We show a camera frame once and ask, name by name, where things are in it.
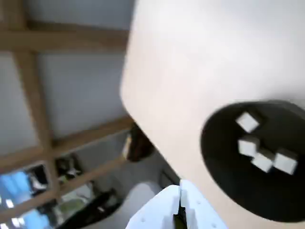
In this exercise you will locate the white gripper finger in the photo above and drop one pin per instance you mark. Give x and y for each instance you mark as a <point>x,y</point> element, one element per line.
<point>202,214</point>
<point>155,212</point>

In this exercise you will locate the white cube block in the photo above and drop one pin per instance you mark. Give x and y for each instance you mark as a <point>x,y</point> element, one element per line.
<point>247,121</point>
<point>262,162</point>
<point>285,162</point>
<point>247,146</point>

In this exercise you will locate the black pot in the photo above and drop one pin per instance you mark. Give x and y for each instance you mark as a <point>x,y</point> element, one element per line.
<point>221,167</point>

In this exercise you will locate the pale rounded chair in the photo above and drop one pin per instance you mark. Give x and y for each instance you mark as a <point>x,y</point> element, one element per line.
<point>143,194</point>

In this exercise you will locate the dark round bag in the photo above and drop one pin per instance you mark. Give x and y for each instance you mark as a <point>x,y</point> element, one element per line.
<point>140,145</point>

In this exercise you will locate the blue plastic item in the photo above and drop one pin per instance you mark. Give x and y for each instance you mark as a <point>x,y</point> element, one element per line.
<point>14,183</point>

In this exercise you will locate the wooden frame rack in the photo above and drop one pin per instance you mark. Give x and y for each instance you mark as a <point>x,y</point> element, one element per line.
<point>35,95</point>

